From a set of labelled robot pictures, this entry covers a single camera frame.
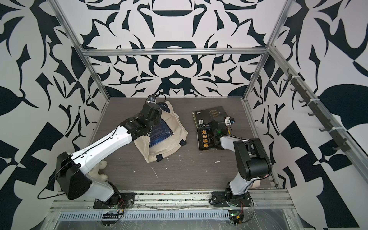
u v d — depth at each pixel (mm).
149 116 587
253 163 468
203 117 1016
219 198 743
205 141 913
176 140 941
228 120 850
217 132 751
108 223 686
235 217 710
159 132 958
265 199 764
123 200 731
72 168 410
